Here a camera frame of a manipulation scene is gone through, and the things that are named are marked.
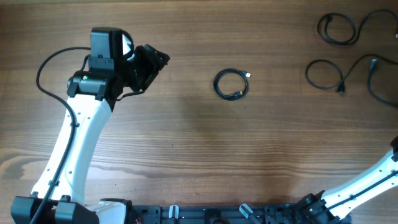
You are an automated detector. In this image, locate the thin black usb cable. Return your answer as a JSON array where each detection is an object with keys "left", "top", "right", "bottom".
[{"left": 212, "top": 68, "right": 252, "bottom": 101}]

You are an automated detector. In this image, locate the thick black cable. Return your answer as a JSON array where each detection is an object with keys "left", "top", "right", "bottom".
[{"left": 317, "top": 8, "right": 398, "bottom": 46}]

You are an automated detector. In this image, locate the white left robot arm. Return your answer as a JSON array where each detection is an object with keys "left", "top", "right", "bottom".
[{"left": 11, "top": 27, "right": 170, "bottom": 223}]

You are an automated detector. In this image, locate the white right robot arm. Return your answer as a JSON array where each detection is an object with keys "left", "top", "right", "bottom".
[{"left": 294, "top": 138, "right": 397, "bottom": 223}]

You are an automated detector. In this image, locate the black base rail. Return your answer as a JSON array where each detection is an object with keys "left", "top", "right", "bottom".
[{"left": 126, "top": 204, "right": 311, "bottom": 224}]

